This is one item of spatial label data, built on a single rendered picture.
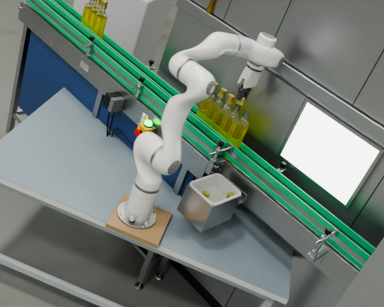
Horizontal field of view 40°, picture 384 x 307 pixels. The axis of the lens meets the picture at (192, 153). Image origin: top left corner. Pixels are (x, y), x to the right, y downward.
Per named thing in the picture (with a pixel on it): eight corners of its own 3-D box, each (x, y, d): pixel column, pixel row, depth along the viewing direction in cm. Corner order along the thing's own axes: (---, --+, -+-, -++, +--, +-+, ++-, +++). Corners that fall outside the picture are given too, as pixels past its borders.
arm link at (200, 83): (155, 156, 237) (178, 177, 230) (136, 159, 228) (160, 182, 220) (197, 58, 215) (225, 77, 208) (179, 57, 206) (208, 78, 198)
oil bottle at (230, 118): (227, 150, 268) (242, 115, 257) (219, 152, 264) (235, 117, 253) (219, 144, 270) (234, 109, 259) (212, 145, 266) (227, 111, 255)
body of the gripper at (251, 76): (256, 60, 248) (247, 81, 254) (242, 62, 241) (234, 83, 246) (267, 68, 244) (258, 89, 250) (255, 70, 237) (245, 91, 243)
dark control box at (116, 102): (121, 111, 291) (125, 98, 286) (110, 113, 285) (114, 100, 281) (113, 103, 295) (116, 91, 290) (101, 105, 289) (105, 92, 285)
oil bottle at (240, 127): (235, 156, 265) (251, 122, 254) (228, 158, 261) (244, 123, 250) (227, 150, 268) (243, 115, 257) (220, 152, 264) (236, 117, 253)
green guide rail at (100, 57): (211, 158, 255) (217, 145, 251) (210, 158, 255) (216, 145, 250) (27, 2, 339) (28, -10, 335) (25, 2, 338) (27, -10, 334)
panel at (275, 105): (349, 208, 241) (387, 149, 223) (346, 209, 239) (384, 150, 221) (215, 104, 284) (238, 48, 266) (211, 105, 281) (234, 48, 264)
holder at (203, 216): (237, 216, 260) (248, 192, 252) (200, 232, 240) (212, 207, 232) (213, 195, 268) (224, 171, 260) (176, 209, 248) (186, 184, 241)
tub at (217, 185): (237, 206, 252) (244, 193, 247) (206, 220, 236) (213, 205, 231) (212, 185, 260) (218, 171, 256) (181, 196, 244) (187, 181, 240)
